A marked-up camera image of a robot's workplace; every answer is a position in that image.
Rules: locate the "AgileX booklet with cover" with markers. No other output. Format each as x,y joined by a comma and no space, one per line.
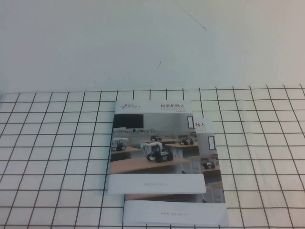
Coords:
155,148

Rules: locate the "white black grid table mat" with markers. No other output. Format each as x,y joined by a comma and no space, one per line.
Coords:
59,143

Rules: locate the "AgileX booklet lying closed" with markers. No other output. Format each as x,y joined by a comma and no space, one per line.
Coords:
174,210

